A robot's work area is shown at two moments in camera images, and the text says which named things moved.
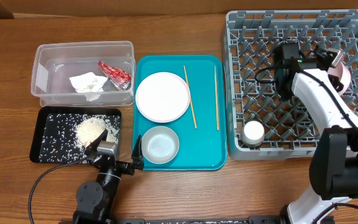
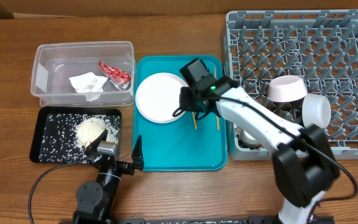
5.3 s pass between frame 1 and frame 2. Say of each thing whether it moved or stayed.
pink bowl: moved
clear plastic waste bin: stayed
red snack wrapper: stayed
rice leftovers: stayed
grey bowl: moved
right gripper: moved
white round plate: stayed
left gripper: stayed
